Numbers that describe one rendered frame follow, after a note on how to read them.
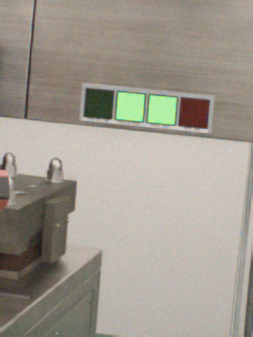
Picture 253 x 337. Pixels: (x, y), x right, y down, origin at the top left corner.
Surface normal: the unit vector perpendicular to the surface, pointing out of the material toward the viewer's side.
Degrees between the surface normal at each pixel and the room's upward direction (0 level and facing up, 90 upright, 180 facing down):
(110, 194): 90
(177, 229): 90
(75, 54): 90
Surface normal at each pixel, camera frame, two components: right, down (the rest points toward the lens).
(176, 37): -0.19, 0.07
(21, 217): 0.98, 0.10
